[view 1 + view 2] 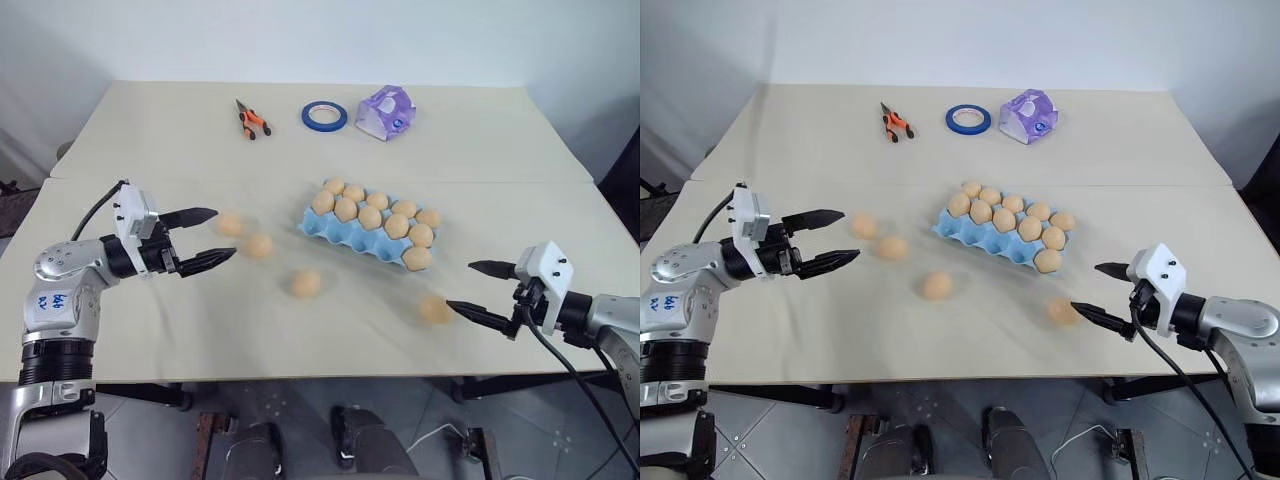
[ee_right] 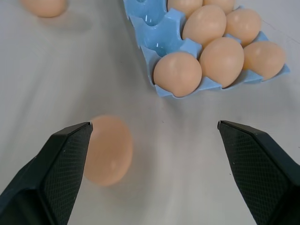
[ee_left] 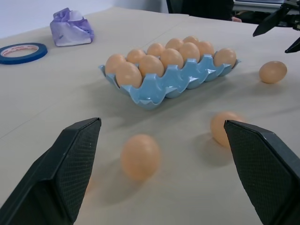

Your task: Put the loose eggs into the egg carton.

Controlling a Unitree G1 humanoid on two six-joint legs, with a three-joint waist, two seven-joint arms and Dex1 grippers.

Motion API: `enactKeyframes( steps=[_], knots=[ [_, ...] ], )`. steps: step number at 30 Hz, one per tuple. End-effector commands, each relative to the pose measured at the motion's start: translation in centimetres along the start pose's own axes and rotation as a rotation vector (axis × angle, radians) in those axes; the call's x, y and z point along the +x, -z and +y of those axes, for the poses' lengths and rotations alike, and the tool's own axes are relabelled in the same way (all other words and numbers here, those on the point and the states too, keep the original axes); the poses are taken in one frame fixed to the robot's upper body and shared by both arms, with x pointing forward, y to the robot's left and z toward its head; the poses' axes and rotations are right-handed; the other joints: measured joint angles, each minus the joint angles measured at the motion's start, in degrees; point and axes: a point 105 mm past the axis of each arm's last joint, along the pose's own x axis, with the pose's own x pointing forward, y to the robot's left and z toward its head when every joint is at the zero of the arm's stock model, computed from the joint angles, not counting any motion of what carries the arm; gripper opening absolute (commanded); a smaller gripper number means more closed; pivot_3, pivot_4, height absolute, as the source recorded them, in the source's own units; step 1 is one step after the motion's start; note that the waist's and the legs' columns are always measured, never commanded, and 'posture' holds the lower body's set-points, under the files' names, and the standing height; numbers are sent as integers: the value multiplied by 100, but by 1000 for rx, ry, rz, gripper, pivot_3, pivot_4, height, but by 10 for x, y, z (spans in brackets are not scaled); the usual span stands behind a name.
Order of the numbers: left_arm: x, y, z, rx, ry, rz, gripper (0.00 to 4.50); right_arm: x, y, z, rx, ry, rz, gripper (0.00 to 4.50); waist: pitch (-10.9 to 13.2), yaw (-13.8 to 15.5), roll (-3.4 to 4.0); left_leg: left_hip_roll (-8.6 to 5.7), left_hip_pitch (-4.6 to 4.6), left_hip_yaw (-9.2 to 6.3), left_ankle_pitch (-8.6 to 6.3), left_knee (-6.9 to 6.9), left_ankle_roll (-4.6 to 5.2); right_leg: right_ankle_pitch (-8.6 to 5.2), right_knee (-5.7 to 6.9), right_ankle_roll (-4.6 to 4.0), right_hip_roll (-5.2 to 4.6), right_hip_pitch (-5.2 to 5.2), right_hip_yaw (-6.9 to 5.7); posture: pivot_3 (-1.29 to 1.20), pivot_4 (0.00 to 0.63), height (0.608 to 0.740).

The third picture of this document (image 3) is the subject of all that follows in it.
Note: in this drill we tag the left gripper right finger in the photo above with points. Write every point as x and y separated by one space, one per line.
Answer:
264 173

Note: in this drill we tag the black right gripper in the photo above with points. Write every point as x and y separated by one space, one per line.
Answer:
294 14

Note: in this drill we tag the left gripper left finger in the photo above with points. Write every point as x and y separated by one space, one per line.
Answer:
54 173

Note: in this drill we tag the blue egg tray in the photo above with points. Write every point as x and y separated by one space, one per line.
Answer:
150 98

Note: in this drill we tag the person's bare hand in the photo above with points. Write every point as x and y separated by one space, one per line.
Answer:
236 19

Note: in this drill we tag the brown egg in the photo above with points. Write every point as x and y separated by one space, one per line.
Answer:
171 58
151 65
189 52
155 48
206 48
225 57
128 74
218 130
113 62
191 39
136 55
273 72
140 157
174 43

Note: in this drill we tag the blue tape roll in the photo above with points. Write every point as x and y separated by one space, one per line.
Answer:
23 60

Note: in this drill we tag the purple tissue pack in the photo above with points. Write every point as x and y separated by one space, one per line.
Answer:
71 30

